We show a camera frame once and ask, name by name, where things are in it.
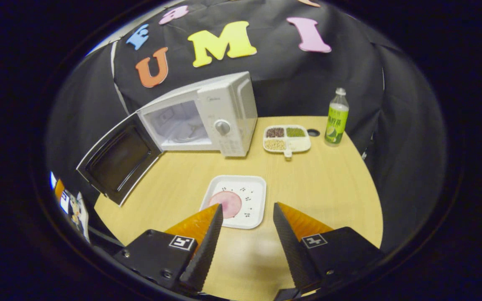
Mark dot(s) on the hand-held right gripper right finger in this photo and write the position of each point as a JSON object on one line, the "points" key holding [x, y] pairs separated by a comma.
{"points": [[295, 255]]}

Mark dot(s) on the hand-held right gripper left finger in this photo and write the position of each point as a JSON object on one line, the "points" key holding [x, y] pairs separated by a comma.
{"points": [[205, 255]]}

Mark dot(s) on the white divided tray of beans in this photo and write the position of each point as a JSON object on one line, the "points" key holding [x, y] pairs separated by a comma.
{"points": [[275, 144]]}

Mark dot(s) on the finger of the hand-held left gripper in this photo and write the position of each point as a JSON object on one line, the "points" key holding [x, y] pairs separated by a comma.
{"points": [[75, 213]]}

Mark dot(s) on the white square food plate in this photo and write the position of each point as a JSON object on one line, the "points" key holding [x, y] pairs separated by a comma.
{"points": [[251, 196]]}

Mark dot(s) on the white microwave oven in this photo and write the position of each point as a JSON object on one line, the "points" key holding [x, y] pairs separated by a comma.
{"points": [[232, 108]]}

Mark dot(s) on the pink meat slice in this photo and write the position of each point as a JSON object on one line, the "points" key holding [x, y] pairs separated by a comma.
{"points": [[228, 202]]}

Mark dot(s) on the green drink bottle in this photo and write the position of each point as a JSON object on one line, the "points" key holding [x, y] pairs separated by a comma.
{"points": [[335, 125]]}

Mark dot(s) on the black backdrop cloth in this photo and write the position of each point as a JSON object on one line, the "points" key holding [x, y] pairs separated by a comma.
{"points": [[308, 83]]}

